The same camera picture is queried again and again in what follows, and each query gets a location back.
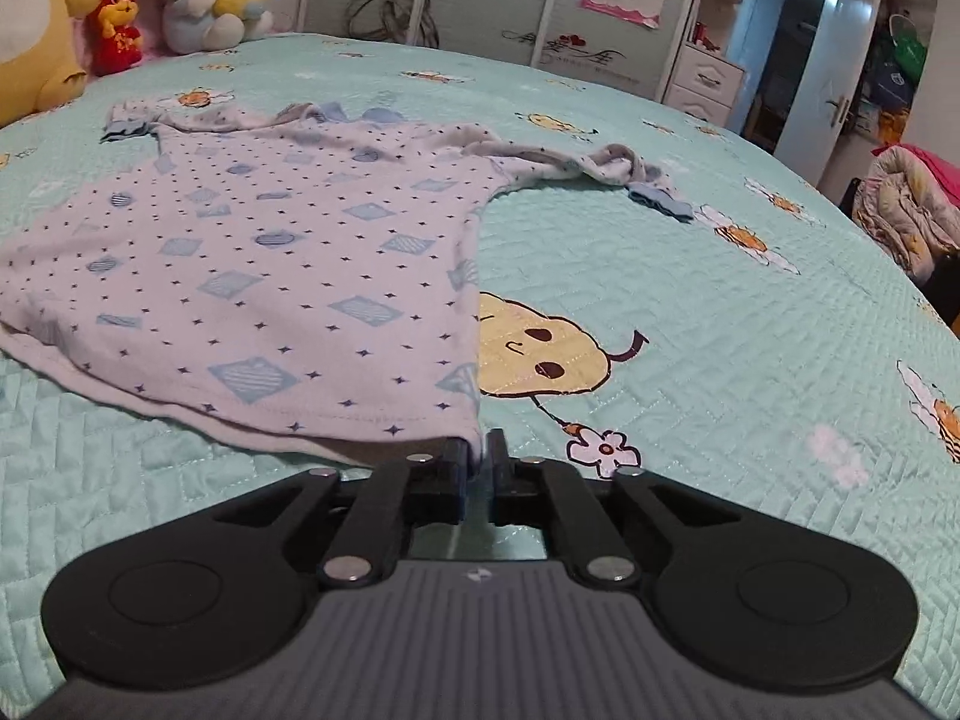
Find red plush toy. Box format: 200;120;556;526
84;0;143;77

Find red blanket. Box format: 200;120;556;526
904;142;960;207

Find folded floral quilt pile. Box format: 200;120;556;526
855;146;960;286

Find yellow plush toy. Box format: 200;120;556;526
0;0;104;128

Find white blue-patterned long-sleeve shirt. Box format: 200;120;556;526
0;99;695;470

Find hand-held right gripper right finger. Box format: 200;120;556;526
486;429;758;586

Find grey coiled hoops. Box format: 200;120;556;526
345;0;443;46

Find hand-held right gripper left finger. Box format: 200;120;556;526
199;439;470;590

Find pink floral cloth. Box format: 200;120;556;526
45;0;301;77

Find hanging coloured bags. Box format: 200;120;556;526
862;11;932;143

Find mint quilted bee-print bedspread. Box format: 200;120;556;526
0;31;960;720

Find white room door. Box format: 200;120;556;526
776;0;887;160

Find white drawer cabinet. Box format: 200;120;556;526
666;41;749;127

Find sliding-door wardrobe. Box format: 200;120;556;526
296;0;713;102

